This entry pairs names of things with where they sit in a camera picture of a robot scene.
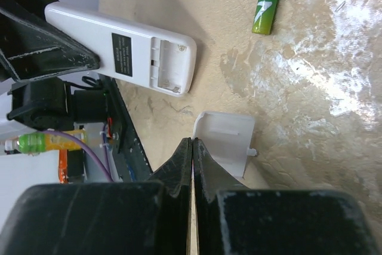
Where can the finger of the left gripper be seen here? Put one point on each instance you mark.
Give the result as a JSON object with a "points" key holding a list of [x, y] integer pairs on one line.
{"points": [[33, 49]]}

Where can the green battery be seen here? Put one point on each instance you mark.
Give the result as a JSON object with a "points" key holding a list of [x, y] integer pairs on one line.
{"points": [[264, 16]]}

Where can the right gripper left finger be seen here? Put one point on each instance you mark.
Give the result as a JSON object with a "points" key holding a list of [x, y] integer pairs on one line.
{"points": [[149, 217]]}

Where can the white remote control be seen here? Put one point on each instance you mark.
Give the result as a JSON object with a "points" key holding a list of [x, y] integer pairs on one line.
{"points": [[133, 52]]}

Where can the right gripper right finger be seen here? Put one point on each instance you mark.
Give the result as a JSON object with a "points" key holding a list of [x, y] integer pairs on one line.
{"points": [[234, 219]]}

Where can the white battery cover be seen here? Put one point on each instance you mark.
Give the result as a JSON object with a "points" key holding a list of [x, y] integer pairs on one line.
{"points": [[227, 137]]}

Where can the green capped orange bottle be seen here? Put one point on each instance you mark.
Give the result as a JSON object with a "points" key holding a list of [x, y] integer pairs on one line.
{"points": [[35, 143]]}

